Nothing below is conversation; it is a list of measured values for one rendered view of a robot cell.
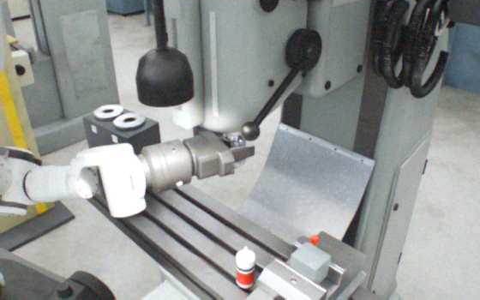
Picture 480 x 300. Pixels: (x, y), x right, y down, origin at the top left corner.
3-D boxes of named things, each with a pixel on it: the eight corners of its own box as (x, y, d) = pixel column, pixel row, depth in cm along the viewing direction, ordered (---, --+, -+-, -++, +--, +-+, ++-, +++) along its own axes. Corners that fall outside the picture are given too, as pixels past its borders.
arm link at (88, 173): (117, 150, 63) (57, 157, 68) (129, 201, 65) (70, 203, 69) (138, 141, 69) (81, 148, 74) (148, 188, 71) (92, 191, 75)
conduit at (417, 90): (413, 114, 68) (438, -3, 57) (336, 89, 77) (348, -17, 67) (443, 87, 79) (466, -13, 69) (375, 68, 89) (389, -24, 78)
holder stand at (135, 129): (136, 193, 113) (126, 134, 103) (93, 168, 124) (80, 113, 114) (165, 174, 122) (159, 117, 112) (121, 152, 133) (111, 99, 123)
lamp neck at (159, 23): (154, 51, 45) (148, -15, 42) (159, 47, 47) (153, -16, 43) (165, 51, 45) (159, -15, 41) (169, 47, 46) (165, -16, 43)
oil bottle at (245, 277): (246, 291, 83) (246, 257, 78) (232, 281, 86) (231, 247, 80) (257, 280, 86) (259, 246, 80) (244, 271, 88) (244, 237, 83)
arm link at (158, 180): (165, 145, 67) (99, 162, 62) (177, 203, 69) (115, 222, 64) (149, 140, 77) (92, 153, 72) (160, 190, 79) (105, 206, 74)
